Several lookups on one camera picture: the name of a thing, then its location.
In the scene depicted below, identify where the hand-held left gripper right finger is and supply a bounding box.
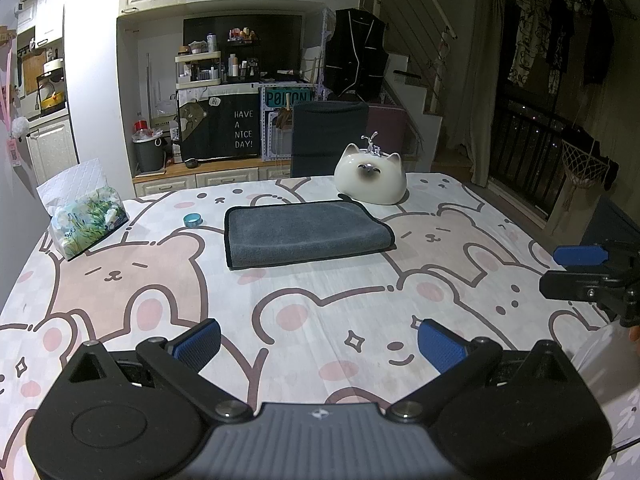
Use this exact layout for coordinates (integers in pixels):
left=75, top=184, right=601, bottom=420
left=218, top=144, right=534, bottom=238
left=386, top=318, right=579, bottom=424

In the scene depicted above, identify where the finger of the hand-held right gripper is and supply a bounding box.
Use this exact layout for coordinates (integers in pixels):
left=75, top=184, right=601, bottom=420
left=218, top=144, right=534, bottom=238
left=553, top=244, right=612, bottom=268
left=538, top=269, right=617, bottom=304

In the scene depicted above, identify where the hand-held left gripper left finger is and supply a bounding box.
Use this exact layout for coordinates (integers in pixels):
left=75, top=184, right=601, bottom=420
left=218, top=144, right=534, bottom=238
left=66, top=318, right=254, bottom=424

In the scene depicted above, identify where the grey towel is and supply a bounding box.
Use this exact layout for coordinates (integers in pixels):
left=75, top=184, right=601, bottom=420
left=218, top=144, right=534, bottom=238
left=223, top=199, right=397, bottom=271

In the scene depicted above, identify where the white net basket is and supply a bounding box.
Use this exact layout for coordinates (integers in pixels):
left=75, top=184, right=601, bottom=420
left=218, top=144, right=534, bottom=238
left=559, top=136, right=602, bottom=212

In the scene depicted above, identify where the bear printed tablecloth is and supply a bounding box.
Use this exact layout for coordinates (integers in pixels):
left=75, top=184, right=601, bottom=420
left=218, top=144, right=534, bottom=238
left=0, top=171, right=640, bottom=480

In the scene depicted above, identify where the black balcony railing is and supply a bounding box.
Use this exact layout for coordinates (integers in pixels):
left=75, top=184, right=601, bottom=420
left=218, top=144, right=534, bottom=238
left=491, top=84, right=568, bottom=218

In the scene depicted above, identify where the green printed tissue pack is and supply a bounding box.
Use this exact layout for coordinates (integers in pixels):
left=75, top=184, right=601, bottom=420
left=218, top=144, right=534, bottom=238
left=35, top=158, right=131, bottom=262

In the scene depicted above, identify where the white cat-shaped ceramic ornament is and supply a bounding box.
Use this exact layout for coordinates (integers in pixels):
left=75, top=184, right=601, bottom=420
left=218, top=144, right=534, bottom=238
left=333, top=132, right=407, bottom=206

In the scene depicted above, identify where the white curtain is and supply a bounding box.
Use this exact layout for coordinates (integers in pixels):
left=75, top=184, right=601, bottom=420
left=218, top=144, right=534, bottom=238
left=471, top=0, right=507, bottom=188

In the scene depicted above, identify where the grey trash bin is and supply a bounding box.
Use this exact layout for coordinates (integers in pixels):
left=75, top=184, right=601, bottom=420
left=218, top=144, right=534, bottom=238
left=132, top=136, right=166, bottom=174

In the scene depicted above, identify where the black hanging garment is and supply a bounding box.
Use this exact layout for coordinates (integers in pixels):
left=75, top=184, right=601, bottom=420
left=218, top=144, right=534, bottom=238
left=582, top=0, right=616, bottom=87
left=546, top=0, right=576, bottom=97

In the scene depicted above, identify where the black printed cloth cover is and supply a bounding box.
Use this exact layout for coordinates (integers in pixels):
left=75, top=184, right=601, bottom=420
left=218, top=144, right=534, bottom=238
left=177, top=92, right=262, bottom=162

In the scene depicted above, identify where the patterned hanging garment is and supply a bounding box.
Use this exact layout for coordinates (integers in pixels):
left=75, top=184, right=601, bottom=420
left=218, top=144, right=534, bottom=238
left=507, top=0, right=552, bottom=87

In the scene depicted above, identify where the dark blue chair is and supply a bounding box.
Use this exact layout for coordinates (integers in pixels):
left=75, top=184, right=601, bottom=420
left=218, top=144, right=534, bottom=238
left=290, top=100, right=371, bottom=179

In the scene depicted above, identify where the green sign plate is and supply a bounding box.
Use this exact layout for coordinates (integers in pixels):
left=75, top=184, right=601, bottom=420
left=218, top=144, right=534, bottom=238
left=263, top=88, right=311, bottom=110

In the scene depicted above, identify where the white storage rack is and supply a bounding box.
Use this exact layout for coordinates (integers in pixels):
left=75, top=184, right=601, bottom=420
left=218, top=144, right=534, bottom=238
left=174, top=51, right=222, bottom=87

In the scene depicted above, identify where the black jacket with white trim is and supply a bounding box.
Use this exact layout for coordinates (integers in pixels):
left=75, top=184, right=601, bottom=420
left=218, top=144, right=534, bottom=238
left=324, top=8, right=390, bottom=99

